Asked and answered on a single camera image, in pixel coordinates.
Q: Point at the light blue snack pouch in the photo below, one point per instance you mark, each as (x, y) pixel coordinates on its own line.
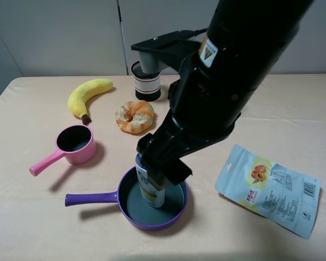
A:
(286, 197)

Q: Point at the yellow plush banana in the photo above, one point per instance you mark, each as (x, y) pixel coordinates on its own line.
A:
(84, 92)

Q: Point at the pink saucepan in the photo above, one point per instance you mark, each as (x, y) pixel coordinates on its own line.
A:
(76, 144)

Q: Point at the black mesh pen cup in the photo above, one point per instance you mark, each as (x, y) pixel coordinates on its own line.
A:
(147, 86)

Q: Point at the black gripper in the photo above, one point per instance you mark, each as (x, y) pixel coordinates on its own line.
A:
(204, 105)

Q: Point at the purple frying pan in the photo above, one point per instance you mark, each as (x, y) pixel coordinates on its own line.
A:
(133, 206)

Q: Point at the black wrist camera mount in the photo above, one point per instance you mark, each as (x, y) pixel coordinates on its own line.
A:
(168, 50)

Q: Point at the white shampoo bottle blue cap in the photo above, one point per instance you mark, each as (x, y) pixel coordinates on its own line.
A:
(155, 198)

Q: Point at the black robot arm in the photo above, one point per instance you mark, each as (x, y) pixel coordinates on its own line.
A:
(265, 28)

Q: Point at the orange white plush shrimp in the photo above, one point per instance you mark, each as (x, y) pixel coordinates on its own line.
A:
(135, 117)

